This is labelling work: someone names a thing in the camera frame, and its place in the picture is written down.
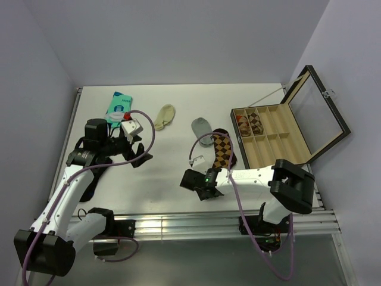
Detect rolled brown argyle sock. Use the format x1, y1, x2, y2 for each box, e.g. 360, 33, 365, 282
248, 112, 264, 135

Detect aluminium frame rail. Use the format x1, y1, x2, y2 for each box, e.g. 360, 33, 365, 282
115, 210, 341, 241

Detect black blue sock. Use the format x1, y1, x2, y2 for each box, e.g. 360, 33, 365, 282
80, 167, 108, 203

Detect rolled orange argyle sock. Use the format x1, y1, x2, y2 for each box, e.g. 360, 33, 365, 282
236, 115, 251, 137

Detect brown argyle sock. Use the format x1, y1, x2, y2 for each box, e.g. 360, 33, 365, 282
248, 112, 264, 135
212, 128, 237, 169

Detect grey ankle sock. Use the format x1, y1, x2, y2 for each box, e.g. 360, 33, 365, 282
191, 117, 214, 147

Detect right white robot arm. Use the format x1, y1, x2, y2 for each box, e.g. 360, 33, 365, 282
180, 159, 315, 232

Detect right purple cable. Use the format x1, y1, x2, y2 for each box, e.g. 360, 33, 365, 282
189, 132, 295, 281

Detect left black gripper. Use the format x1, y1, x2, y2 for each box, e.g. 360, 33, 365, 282
100, 132, 152, 167

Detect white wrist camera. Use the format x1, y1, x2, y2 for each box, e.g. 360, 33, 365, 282
120, 119, 143, 143
191, 156, 206, 169

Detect black compartment storage box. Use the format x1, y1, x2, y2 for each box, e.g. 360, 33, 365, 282
230, 65, 351, 169

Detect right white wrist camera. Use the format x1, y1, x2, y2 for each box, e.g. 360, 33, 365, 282
191, 156, 206, 169

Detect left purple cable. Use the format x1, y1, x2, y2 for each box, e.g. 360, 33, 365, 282
22, 109, 156, 282

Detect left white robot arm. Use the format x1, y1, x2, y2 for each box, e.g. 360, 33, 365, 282
14, 119, 152, 276

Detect cream ankle sock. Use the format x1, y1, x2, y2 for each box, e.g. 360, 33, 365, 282
154, 104, 176, 131

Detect teal patterned sock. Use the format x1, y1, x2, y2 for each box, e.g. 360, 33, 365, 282
105, 92, 133, 124

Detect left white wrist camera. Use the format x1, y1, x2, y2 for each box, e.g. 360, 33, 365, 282
120, 119, 143, 143

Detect purple cable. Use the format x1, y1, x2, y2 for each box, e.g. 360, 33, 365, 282
189, 132, 295, 281
22, 109, 156, 282

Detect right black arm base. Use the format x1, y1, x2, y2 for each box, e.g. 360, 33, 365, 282
245, 215, 290, 253

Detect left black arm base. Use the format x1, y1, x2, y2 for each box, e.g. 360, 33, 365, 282
93, 219, 139, 257

